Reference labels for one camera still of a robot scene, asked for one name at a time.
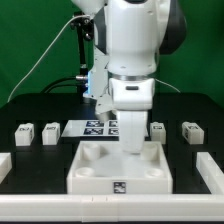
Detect white cable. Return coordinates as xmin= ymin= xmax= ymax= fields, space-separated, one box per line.
xmin=7 ymin=14 xmax=91 ymax=103

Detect white square tabletop part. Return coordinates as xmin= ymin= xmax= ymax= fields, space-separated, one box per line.
xmin=67 ymin=141 xmax=173 ymax=195

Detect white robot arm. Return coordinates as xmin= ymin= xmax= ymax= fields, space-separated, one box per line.
xmin=71 ymin=0 xmax=186 ymax=153

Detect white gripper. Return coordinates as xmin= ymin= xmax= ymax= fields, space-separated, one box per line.
xmin=110 ymin=78 xmax=155 ymax=153

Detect black cables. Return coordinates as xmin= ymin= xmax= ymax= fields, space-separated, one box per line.
xmin=40 ymin=77 xmax=88 ymax=94

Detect white obstacle fence wall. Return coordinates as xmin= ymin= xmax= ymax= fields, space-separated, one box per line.
xmin=0 ymin=152 xmax=224 ymax=222

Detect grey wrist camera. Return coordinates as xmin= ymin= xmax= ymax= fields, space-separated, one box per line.
xmin=95 ymin=94 xmax=116 ymax=123

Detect sheet of fiducial tags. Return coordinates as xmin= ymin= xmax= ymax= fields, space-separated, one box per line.
xmin=62 ymin=120 xmax=119 ymax=137

